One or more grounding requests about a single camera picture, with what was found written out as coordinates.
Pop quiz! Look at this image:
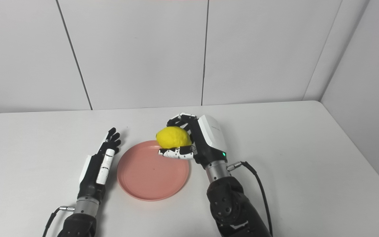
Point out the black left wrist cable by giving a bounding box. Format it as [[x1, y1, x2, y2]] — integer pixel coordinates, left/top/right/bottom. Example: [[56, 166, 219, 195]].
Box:
[[42, 206, 76, 237]]

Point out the yellow lemon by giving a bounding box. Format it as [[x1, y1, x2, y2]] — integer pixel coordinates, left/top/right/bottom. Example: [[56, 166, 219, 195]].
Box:
[[156, 126, 192, 149]]

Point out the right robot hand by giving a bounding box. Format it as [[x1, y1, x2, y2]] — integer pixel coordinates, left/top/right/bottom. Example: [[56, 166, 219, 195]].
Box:
[[158, 113, 228, 170]]

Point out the pink plate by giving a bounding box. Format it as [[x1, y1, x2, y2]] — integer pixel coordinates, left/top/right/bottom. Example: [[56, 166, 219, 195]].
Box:
[[117, 140, 190, 201]]

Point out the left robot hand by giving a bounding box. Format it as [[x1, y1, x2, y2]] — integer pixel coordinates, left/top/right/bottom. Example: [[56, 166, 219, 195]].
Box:
[[77, 127, 122, 202]]

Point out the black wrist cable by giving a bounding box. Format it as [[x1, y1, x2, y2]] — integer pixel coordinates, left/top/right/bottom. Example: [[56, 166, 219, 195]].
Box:
[[226, 161, 274, 237], [42, 206, 76, 237]]

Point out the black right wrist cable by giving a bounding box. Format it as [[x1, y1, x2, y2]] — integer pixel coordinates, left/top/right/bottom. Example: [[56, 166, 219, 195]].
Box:
[[226, 161, 274, 237]]

